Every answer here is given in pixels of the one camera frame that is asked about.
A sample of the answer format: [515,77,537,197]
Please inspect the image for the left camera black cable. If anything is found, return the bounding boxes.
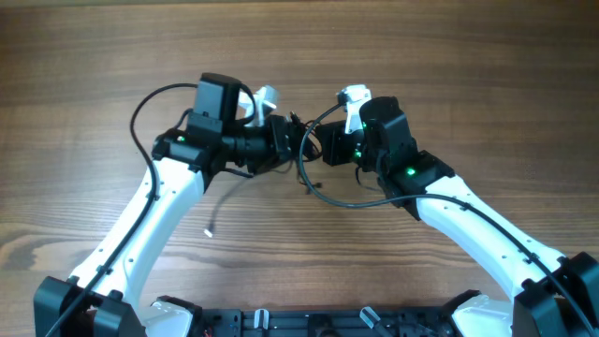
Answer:
[44,82,200,337]

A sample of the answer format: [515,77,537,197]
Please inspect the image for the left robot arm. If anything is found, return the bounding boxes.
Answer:
[34,73,303,336]

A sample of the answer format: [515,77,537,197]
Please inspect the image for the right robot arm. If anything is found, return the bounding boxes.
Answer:
[313,96,598,336]

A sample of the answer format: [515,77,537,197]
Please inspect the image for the camera black cable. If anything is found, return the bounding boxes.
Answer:
[44,82,200,337]
[298,102,595,337]

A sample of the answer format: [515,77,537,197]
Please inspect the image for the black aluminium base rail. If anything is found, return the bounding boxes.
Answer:
[190,307,460,337]

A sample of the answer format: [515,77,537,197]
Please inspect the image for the right camera black cable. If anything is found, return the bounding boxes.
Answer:
[298,102,595,337]

